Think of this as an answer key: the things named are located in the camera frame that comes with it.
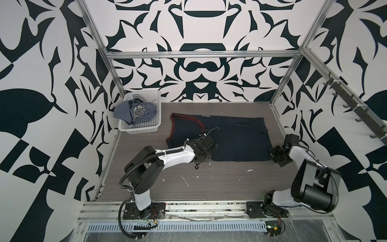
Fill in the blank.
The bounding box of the navy tank top red trim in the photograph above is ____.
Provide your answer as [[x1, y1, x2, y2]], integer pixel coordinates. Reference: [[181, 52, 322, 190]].
[[166, 113, 272, 162]]

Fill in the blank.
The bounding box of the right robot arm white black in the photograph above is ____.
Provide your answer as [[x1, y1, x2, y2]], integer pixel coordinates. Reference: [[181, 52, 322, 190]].
[[261, 134, 341, 216]]

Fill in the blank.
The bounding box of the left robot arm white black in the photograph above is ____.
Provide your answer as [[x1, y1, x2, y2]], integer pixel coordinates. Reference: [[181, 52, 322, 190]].
[[119, 133, 217, 212]]

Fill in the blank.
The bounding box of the grey blue printed tank top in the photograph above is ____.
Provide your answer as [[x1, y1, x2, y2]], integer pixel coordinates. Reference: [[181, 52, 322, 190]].
[[113, 99, 157, 125]]

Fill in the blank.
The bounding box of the white plastic laundry basket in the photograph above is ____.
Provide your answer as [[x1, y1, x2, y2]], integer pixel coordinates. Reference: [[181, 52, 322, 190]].
[[114, 90, 161, 134]]

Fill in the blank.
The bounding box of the small green circuit board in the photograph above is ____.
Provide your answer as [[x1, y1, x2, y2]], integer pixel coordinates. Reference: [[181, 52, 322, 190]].
[[266, 221, 286, 237]]

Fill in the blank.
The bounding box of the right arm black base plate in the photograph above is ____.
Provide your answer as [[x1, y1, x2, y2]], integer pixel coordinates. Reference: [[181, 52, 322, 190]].
[[246, 202, 289, 218]]

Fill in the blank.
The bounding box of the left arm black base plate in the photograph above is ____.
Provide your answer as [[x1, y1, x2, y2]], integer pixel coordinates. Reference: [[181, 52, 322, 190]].
[[123, 202, 166, 220]]

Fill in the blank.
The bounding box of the white slotted cable duct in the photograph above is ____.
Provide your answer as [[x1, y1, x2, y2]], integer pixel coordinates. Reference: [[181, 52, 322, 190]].
[[87, 221, 267, 233]]

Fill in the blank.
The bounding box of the black wall hook rack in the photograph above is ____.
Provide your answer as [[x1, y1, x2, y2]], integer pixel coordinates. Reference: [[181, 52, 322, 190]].
[[324, 72, 387, 146]]

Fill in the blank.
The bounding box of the aluminium frame enclosure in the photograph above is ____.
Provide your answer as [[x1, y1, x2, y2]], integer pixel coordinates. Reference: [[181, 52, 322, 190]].
[[74, 0, 387, 200]]

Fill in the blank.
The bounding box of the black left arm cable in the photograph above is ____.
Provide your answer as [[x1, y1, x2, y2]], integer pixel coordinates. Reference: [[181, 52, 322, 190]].
[[117, 199, 152, 240]]

